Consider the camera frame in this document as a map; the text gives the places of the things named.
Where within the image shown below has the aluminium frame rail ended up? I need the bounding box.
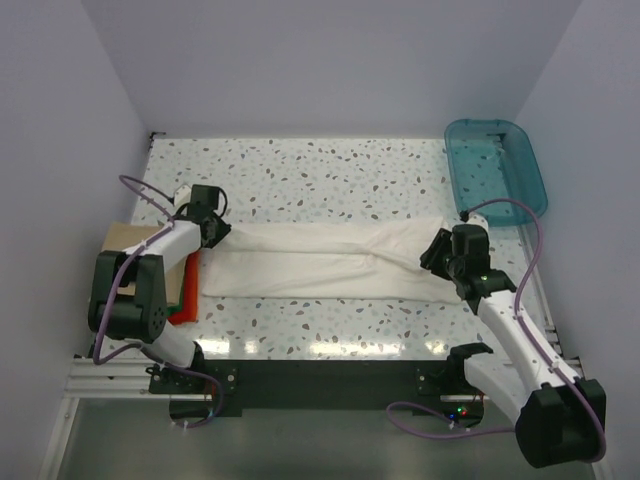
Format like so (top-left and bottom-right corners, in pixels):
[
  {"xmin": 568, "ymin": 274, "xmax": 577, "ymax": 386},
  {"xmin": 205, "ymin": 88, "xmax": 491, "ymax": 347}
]
[{"xmin": 63, "ymin": 358, "xmax": 152, "ymax": 400}]

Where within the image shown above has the folded green t shirt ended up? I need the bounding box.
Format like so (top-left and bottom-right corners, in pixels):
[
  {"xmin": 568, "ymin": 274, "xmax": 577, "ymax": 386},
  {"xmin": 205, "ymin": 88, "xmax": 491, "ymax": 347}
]
[{"xmin": 167, "ymin": 292, "xmax": 183, "ymax": 315}]

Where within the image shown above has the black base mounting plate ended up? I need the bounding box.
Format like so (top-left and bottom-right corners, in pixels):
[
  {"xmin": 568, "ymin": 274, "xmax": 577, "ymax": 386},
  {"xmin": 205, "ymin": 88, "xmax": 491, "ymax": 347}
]
[{"xmin": 145, "ymin": 359, "xmax": 484, "ymax": 427}]

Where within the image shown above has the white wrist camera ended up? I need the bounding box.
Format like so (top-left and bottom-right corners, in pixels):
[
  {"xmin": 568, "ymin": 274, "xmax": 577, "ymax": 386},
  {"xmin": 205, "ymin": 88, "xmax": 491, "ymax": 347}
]
[
  {"xmin": 173, "ymin": 185, "xmax": 192, "ymax": 208},
  {"xmin": 466, "ymin": 212, "xmax": 489, "ymax": 231}
]

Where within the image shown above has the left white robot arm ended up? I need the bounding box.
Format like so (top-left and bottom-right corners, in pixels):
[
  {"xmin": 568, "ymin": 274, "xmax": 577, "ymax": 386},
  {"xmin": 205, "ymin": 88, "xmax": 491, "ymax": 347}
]
[{"xmin": 88, "ymin": 184, "xmax": 231, "ymax": 392}]

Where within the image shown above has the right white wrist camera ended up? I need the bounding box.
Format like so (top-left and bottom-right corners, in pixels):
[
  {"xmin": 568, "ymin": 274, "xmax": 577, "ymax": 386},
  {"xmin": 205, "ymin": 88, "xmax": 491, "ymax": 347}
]
[{"xmin": 466, "ymin": 212, "xmax": 489, "ymax": 231}]

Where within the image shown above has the folded orange t shirt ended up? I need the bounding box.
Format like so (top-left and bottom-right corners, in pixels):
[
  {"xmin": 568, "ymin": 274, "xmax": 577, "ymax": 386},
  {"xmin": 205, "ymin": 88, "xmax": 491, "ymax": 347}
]
[{"xmin": 168, "ymin": 252, "xmax": 200, "ymax": 326}]

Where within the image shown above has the teal plastic bin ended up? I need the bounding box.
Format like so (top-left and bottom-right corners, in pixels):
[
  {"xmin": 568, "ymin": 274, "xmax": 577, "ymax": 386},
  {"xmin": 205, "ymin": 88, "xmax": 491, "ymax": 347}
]
[{"xmin": 444, "ymin": 119, "xmax": 548, "ymax": 227}]

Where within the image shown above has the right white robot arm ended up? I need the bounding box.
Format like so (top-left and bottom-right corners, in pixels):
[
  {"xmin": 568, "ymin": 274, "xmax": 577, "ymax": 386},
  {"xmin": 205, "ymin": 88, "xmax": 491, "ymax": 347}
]
[{"xmin": 420, "ymin": 223, "xmax": 606, "ymax": 468}]

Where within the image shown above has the white t shirt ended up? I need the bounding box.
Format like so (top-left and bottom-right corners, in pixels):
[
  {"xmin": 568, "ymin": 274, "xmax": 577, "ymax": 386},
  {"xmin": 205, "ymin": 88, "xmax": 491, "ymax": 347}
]
[{"xmin": 200, "ymin": 217, "xmax": 459, "ymax": 304}]

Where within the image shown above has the folded beige t shirt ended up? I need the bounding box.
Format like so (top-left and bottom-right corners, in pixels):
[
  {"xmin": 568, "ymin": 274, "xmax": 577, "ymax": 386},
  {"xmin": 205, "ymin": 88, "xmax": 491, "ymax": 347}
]
[{"xmin": 92, "ymin": 221, "xmax": 200, "ymax": 304}]

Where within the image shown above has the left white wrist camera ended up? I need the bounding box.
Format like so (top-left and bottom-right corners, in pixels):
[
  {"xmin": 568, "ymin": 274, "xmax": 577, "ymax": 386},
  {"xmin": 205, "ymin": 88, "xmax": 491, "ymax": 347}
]
[{"xmin": 173, "ymin": 185, "xmax": 192, "ymax": 208}]

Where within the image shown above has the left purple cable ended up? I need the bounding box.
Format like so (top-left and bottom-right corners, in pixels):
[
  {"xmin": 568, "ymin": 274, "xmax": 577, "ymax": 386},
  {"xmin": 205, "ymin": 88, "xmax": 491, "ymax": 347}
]
[{"xmin": 90, "ymin": 174, "xmax": 224, "ymax": 430}]

